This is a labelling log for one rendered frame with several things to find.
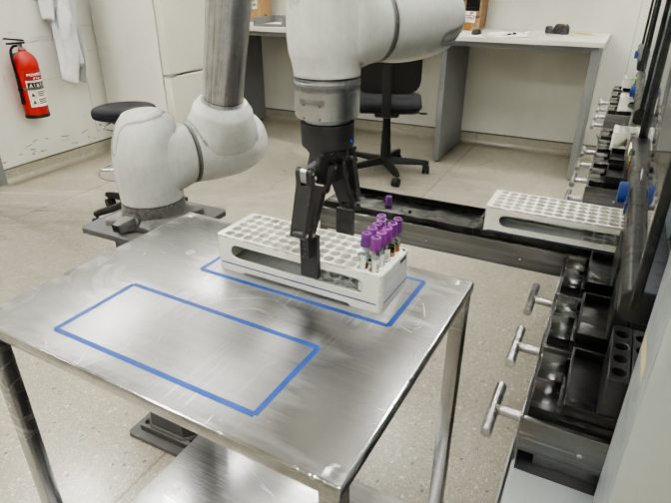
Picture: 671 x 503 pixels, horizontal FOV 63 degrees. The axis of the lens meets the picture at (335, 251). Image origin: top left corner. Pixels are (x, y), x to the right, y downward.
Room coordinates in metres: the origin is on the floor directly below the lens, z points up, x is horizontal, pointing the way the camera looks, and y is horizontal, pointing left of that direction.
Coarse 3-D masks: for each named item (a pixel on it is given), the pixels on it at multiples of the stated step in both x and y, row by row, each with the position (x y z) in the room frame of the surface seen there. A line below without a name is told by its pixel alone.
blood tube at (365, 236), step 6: (366, 234) 0.69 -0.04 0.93; (360, 240) 0.69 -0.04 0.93; (366, 240) 0.68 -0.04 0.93; (360, 246) 0.68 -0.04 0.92; (366, 246) 0.68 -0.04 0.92; (360, 252) 0.68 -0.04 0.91; (366, 252) 0.68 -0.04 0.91; (360, 258) 0.68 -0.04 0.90; (366, 258) 0.68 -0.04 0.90; (360, 264) 0.68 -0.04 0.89; (366, 264) 0.68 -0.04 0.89; (360, 282) 0.68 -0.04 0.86; (360, 288) 0.68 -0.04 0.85
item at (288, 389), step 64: (128, 256) 0.84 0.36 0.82; (192, 256) 0.84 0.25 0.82; (0, 320) 0.64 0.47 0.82; (64, 320) 0.64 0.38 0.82; (128, 320) 0.64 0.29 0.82; (192, 320) 0.64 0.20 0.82; (256, 320) 0.64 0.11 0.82; (320, 320) 0.64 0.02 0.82; (384, 320) 0.64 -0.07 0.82; (448, 320) 0.64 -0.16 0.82; (0, 384) 0.65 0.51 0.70; (128, 384) 0.51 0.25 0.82; (192, 384) 0.51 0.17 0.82; (256, 384) 0.51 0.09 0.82; (320, 384) 0.51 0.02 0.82; (384, 384) 0.51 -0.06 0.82; (448, 384) 0.73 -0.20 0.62; (192, 448) 0.91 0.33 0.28; (256, 448) 0.41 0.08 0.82; (320, 448) 0.41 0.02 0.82; (448, 448) 0.74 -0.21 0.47
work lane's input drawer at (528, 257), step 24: (360, 192) 1.19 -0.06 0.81; (384, 192) 1.16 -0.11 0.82; (360, 216) 1.06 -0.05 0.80; (408, 216) 1.02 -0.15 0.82; (432, 216) 1.06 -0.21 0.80; (456, 216) 1.06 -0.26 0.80; (480, 216) 1.06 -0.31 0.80; (408, 240) 1.01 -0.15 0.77; (432, 240) 0.99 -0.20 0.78; (456, 240) 0.97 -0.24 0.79; (480, 240) 0.95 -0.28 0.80; (504, 240) 0.94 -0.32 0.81; (528, 240) 0.92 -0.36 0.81; (504, 264) 0.92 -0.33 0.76; (528, 264) 0.90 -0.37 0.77; (552, 264) 0.88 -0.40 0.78
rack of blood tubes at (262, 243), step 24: (264, 216) 0.87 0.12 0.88; (240, 240) 0.78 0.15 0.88; (264, 240) 0.78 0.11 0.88; (288, 240) 0.78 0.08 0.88; (336, 240) 0.78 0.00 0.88; (240, 264) 0.78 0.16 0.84; (264, 264) 0.80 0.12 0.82; (288, 264) 0.80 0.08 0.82; (336, 264) 0.69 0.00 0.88; (384, 264) 0.69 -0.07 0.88; (312, 288) 0.71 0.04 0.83; (336, 288) 0.69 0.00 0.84; (384, 288) 0.67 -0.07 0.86
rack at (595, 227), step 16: (496, 192) 1.03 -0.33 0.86; (512, 192) 1.03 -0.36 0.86; (496, 208) 0.95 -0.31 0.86; (512, 208) 0.95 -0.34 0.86; (528, 208) 0.96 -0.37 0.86; (544, 208) 0.95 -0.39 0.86; (560, 208) 0.96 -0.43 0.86; (576, 208) 0.96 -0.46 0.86; (592, 208) 0.95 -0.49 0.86; (608, 208) 0.95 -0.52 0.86; (496, 224) 0.95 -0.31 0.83; (512, 224) 1.00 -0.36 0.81; (528, 224) 1.00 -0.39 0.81; (544, 224) 1.00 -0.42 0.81; (560, 224) 0.90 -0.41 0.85; (576, 224) 0.89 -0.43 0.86; (592, 224) 0.88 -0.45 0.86; (608, 224) 0.88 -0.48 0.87; (560, 240) 0.90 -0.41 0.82; (576, 240) 0.89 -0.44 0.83; (592, 240) 0.89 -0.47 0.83; (608, 240) 0.90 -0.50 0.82
